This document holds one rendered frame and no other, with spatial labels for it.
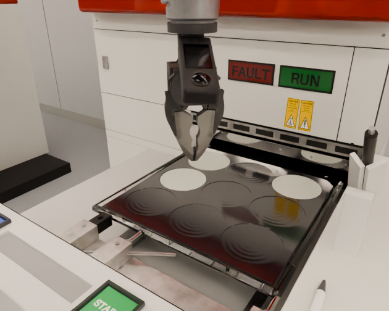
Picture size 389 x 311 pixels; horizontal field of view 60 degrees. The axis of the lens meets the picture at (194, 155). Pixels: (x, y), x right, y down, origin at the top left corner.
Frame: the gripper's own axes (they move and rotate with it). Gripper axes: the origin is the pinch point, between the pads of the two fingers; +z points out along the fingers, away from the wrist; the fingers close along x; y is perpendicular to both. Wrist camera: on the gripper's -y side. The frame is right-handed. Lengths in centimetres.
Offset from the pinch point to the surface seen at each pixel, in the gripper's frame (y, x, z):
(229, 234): -4.8, -5.2, 12.8
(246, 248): -8.5, -7.1, 12.8
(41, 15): 347, 108, -6
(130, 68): 55, 11, -4
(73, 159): 223, 72, 102
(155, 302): -22.3, 7.6, 6.7
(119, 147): 60, 17, 24
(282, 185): 9.3, -20.2, 12.7
